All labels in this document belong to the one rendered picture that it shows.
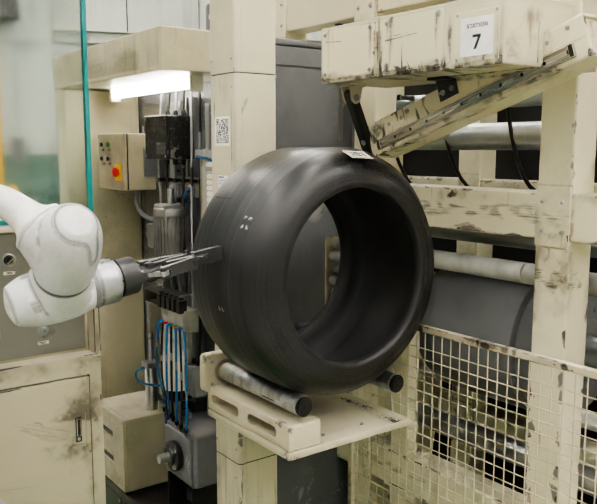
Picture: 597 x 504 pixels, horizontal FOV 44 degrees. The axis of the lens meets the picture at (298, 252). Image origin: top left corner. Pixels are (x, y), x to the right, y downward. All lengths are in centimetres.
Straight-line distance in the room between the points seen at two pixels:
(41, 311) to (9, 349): 74
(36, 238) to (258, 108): 84
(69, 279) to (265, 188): 49
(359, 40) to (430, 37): 24
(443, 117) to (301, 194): 49
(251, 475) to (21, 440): 62
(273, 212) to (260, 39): 58
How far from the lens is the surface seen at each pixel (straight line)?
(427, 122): 194
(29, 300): 141
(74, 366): 216
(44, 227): 128
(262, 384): 178
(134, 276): 148
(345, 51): 199
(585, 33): 169
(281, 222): 154
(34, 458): 220
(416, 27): 181
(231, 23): 195
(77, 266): 129
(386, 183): 172
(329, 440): 176
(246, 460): 210
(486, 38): 166
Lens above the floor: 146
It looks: 8 degrees down
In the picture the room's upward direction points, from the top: straight up
